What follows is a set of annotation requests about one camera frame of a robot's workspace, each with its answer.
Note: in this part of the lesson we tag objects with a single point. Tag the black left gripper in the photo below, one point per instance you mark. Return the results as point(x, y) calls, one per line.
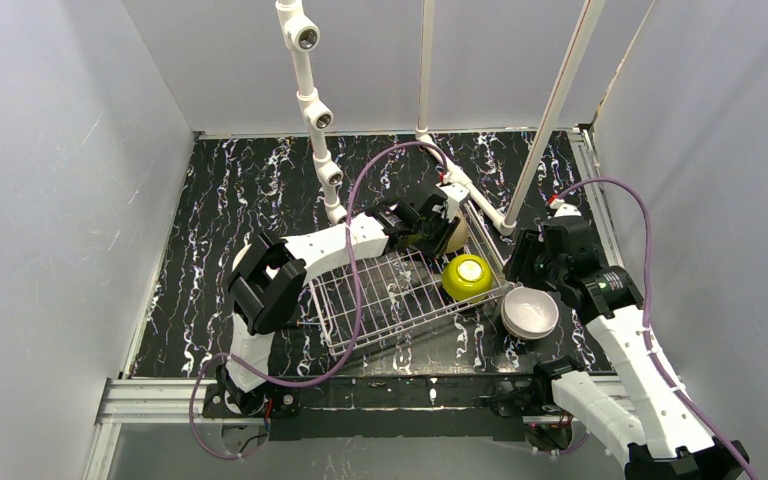
point(432, 221)

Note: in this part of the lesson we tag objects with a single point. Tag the beige bowl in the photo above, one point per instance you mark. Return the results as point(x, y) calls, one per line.
point(459, 236)

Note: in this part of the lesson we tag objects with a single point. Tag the pale grey bowl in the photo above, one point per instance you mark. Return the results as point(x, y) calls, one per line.
point(529, 314)

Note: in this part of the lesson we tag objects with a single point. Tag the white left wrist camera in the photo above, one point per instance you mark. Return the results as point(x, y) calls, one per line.
point(456, 196)

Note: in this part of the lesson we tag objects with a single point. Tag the yellow-green bowl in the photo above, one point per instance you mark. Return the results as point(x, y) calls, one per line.
point(467, 277)

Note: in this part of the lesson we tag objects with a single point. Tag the white wire dish rack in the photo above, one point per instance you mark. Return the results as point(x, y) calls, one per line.
point(402, 292)

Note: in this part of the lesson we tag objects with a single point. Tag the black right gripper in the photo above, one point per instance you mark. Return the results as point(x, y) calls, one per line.
point(525, 258)

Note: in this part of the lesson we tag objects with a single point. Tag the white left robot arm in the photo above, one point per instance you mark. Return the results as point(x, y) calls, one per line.
point(270, 273)

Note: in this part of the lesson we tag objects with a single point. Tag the white bowl with brown outside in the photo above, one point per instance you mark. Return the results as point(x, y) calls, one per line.
point(240, 254)

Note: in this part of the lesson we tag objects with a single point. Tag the white PVC pipe frame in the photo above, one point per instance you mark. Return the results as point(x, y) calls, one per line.
point(366, 67)

